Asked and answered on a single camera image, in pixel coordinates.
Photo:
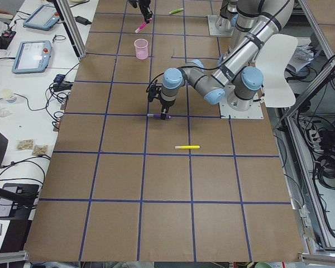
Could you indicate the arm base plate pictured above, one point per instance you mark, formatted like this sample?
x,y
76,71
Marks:
x,y
232,107
219,26

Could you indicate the near teach pendant tablet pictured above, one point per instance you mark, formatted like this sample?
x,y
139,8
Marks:
x,y
32,57

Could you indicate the black power adapter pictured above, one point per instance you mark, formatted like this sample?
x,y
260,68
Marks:
x,y
82,20

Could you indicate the white plastic chair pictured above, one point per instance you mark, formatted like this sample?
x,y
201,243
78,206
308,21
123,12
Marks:
x,y
272,61

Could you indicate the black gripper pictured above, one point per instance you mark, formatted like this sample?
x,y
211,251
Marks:
x,y
165,104
144,5

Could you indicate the pink highlighter pen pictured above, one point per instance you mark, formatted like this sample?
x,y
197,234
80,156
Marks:
x,y
141,27

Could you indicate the green highlighter pen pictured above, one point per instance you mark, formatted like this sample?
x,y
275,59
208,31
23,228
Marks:
x,y
176,11

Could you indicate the pink mesh cup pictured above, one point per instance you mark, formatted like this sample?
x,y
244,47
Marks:
x,y
141,49

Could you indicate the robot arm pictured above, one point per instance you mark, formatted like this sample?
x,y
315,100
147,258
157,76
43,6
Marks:
x,y
254,22
227,10

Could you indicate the teach pendant tablet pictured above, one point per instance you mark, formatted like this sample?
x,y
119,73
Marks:
x,y
43,18
32,57

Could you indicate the aluminium frame post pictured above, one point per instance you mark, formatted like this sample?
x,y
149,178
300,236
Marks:
x,y
63,9

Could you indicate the purple highlighter pen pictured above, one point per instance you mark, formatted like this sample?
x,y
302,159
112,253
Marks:
x,y
154,115

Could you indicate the yellow highlighter pen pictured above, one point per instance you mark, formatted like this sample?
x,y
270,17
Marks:
x,y
187,147

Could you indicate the far teach pendant tablet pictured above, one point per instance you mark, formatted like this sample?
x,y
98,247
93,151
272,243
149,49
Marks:
x,y
43,18

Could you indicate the white tape roll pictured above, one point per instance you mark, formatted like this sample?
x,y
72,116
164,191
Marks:
x,y
8,95

